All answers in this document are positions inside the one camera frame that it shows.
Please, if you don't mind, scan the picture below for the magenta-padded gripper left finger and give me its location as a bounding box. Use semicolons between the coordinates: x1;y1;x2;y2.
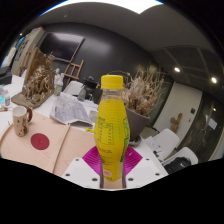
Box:
62;145;102;190

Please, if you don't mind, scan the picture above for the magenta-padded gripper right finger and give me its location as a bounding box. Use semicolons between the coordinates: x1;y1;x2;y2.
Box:
122;145;163;190

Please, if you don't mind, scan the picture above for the yellow drink bottle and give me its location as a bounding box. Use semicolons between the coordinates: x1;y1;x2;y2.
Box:
93;74;131;183

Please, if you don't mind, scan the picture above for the light wooden board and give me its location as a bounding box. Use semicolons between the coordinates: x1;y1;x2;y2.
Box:
0;110;72;174
53;125;98;178

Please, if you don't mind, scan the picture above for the grey plant saucer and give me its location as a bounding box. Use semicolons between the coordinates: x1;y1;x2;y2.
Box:
128;134;145;147

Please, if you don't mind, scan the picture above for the black backpack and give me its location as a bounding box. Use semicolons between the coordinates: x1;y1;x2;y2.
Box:
164;156;193;175

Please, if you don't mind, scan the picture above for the white chair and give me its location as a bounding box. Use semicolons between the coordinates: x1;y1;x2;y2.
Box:
161;146;199;175
63;80;84;96
154;128;181;161

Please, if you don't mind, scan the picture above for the dried plant in grey pot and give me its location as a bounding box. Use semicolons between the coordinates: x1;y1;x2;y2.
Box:
121;68;168;143

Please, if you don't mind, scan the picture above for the flat round red coaster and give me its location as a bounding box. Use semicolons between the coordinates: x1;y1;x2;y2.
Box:
30;132;51;151

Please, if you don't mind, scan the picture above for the wooden figure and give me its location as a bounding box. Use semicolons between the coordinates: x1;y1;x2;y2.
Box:
170;112;184;134

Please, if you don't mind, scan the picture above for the printed newspaper sheet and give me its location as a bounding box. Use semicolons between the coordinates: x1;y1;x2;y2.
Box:
49;92;99;126

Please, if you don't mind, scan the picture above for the white mug with dots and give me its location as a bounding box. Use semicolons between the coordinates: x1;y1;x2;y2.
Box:
12;105;34;138

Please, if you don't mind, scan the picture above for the clear bottle with green label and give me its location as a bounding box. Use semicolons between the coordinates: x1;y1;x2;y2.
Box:
54;68;65;97

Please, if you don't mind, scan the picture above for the golden sculpture on wooden base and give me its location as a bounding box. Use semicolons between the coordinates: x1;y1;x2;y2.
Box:
10;46;57;109

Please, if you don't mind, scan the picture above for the wooden easel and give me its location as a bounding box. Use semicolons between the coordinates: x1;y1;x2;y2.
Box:
63;59;85;81

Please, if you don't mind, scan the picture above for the small jar with white lid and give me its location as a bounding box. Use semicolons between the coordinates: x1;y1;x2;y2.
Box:
3;89;11;107

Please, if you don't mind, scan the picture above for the black flat box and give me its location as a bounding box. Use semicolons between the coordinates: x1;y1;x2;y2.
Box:
0;66;14;86

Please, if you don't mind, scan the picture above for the white cabinet with pictures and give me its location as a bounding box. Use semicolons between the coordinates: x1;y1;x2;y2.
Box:
11;26;45;78

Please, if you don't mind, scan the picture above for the dark wall screen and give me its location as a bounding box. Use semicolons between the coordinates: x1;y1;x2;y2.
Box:
39;32;85;63

